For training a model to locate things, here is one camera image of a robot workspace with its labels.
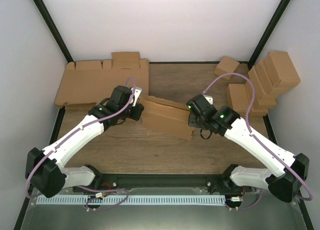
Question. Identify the light blue slotted cable duct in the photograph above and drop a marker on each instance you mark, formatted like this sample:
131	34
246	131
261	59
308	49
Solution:
211	200

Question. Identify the black frame post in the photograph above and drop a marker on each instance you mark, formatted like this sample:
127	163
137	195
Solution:
42	9
277	15

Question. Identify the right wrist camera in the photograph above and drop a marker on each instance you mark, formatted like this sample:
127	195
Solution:
209	99

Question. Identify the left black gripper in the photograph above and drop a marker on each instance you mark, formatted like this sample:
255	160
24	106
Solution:
139	109

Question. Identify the folded box on table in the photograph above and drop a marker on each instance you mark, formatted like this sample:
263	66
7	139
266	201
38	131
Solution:
237	98

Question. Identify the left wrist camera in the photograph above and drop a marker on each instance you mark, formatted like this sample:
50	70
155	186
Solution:
137	93

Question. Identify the stack of flat cardboard blanks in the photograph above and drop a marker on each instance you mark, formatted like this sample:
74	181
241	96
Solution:
85	83

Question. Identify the right black frame post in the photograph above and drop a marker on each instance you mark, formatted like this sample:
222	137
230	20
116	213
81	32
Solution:
277	15

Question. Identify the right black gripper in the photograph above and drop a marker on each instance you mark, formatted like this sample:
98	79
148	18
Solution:
191	122

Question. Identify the left black frame post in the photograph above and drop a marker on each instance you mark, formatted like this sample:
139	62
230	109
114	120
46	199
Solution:
42	9

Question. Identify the large folded cardboard box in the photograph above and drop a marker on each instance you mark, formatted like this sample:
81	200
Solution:
281	71

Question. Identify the row of folded boxes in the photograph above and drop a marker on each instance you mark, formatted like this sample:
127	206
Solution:
262	102

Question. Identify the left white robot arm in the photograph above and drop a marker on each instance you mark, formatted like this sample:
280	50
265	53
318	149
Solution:
46	169

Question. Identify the small folded cardboard box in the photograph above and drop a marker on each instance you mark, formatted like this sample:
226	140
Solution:
226	65

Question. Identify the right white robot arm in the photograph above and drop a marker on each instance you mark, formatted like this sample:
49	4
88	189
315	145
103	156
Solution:
284	172

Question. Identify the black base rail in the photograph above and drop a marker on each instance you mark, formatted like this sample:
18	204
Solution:
212	182

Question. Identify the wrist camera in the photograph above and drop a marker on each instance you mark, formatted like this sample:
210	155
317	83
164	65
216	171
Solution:
137	93
209	99

